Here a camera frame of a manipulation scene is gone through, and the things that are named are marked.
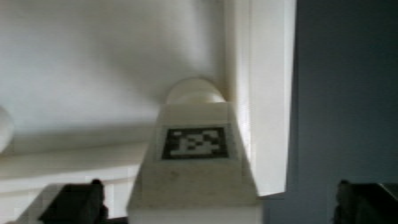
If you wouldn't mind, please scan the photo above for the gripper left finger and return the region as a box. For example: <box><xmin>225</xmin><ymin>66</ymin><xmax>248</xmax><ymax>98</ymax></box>
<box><xmin>39</xmin><ymin>179</ymin><xmax>108</xmax><ymax>224</ymax></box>

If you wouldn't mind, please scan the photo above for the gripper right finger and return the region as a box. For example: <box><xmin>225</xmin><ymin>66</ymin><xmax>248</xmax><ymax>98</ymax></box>
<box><xmin>332</xmin><ymin>180</ymin><xmax>398</xmax><ymax>224</ymax></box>

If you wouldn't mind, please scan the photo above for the white leg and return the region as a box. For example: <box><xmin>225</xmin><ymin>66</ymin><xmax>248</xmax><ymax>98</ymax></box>
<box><xmin>126</xmin><ymin>79</ymin><xmax>261</xmax><ymax>224</ymax></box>

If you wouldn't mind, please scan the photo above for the white square tabletop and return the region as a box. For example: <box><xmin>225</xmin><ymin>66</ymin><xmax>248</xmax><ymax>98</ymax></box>
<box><xmin>0</xmin><ymin>0</ymin><xmax>298</xmax><ymax>224</ymax></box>

